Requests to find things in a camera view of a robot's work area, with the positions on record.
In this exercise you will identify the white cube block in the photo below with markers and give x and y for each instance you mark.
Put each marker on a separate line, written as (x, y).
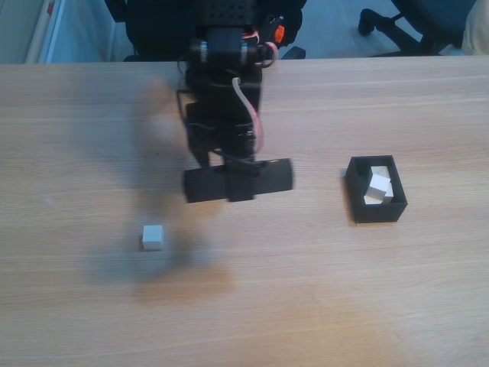
(382, 170)
(389, 195)
(378, 186)
(370, 200)
(153, 237)

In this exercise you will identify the black open box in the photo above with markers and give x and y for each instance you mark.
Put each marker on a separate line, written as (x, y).
(378, 214)

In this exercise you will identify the orange clamp knob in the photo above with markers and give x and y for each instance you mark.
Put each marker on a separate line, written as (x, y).
(279, 34)

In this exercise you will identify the pale leaning board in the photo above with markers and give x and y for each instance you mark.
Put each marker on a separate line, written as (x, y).
(76, 34)

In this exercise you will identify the dark blue office chair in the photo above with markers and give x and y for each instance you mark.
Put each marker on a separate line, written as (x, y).
(439, 23)

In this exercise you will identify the person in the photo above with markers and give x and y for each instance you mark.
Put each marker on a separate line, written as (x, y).
(477, 34)

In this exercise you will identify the black oval camera box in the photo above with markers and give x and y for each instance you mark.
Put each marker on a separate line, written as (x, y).
(275, 177)

